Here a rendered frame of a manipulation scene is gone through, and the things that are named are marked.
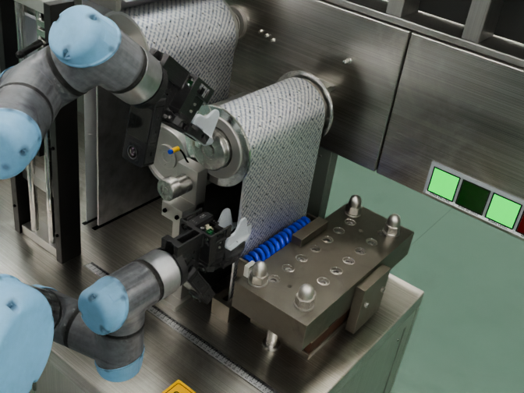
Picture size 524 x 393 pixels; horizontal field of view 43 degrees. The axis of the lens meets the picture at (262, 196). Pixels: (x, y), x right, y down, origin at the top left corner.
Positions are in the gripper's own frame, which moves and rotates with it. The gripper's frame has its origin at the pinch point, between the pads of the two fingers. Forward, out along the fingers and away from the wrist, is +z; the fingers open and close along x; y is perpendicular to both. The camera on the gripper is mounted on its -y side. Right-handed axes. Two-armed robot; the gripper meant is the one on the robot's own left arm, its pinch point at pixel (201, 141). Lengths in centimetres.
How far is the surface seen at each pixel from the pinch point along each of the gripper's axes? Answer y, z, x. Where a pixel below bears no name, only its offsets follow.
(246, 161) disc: 0.7, 4.3, -6.9
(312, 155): 9.7, 26.2, -6.4
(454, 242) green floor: 32, 236, 6
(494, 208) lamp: 16, 34, -41
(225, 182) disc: -3.7, 8.0, -3.1
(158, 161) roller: -6.3, 11.1, 14.0
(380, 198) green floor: 36, 241, 51
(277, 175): 2.2, 17.7, -6.4
